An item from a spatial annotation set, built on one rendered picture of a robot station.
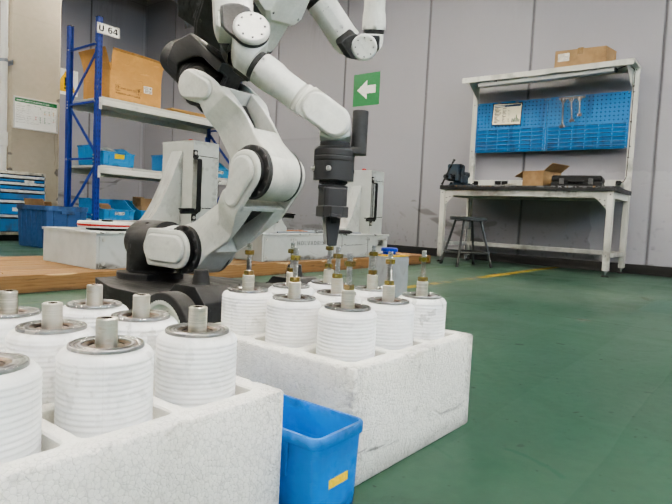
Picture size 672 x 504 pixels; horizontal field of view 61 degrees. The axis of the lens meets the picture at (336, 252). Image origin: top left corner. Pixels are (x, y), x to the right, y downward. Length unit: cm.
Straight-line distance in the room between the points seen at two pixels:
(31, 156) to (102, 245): 444
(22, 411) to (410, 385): 60
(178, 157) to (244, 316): 252
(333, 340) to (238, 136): 82
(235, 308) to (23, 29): 670
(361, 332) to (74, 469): 47
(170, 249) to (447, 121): 529
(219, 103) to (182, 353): 103
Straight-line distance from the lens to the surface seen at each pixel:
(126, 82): 635
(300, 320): 95
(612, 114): 597
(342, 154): 120
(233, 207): 150
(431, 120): 679
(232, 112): 158
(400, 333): 98
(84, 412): 62
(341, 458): 79
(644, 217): 594
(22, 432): 58
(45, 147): 746
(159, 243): 174
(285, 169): 149
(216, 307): 141
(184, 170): 347
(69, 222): 554
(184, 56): 177
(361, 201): 480
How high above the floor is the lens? 40
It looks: 4 degrees down
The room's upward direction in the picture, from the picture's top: 3 degrees clockwise
